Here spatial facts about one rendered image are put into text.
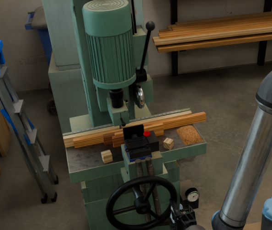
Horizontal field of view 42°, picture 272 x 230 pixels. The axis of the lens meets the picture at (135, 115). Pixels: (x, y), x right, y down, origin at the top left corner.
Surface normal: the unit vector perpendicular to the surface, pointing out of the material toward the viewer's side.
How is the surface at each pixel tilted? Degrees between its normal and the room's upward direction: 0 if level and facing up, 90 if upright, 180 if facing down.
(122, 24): 90
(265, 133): 81
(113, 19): 90
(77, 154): 0
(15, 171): 0
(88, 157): 0
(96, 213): 90
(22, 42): 90
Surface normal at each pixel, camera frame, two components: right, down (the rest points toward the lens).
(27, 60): 0.12, 0.54
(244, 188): -0.45, 0.37
